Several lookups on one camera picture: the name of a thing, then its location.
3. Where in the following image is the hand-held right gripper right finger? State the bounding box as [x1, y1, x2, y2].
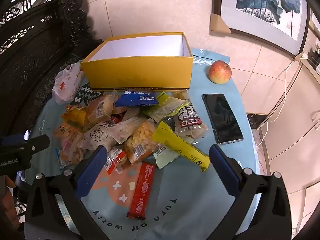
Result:
[208, 144, 297, 240]

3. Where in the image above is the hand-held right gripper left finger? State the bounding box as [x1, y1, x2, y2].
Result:
[25, 144, 108, 240]

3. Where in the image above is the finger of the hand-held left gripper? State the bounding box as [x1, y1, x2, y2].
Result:
[23, 134, 51, 153]

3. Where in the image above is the small red white snack packet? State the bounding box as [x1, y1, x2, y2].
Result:
[105, 146, 127, 175]

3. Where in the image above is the orange yellow snack packet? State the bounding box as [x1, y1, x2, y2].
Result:
[62, 105, 88, 128]

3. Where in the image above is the black-print clear snack packet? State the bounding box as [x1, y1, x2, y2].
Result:
[174, 102, 209, 139]

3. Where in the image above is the blue snack packet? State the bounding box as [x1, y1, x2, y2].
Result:
[115, 89, 160, 107]

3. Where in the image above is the yellow cardboard box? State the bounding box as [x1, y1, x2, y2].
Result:
[80, 32, 194, 92]

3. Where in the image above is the person's left hand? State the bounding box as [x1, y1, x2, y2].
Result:
[0, 175, 20, 228]

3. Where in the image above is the orange pink snack packet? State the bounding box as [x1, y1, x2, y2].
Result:
[54, 122, 85, 164]

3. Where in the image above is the white round-print snack packet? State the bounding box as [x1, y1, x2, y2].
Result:
[77, 120, 118, 153]

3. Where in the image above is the long yellow snack packet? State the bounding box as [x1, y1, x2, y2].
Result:
[152, 121, 210, 172]

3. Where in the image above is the black smartphone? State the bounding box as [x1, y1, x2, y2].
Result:
[201, 93, 245, 145]

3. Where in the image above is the red snack bar packet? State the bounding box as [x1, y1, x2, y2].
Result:
[127, 162, 156, 220]

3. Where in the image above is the beige clear snack packet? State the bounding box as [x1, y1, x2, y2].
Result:
[110, 116, 148, 145]

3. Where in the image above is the clear packet of yellow puffs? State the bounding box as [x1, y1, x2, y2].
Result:
[123, 119, 163, 165]

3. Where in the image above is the pale green snack packet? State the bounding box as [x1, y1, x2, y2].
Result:
[152, 146, 181, 170]

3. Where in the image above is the clear packet of bread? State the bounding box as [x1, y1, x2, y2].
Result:
[85, 94, 118, 130]

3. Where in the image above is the white packet with red print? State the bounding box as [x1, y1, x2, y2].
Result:
[52, 64, 85, 105]

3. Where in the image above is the dark carved wooden furniture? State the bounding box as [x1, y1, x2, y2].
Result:
[0, 0, 103, 142]

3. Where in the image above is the yellow-green clear snack packet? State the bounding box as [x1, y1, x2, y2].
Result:
[143, 92, 190, 123]

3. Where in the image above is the red apple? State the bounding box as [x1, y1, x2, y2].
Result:
[209, 60, 232, 84]

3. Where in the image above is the framed blue ink painting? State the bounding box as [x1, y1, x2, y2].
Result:
[212, 0, 311, 58]

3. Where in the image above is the white cable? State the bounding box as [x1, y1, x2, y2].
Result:
[254, 54, 311, 151]

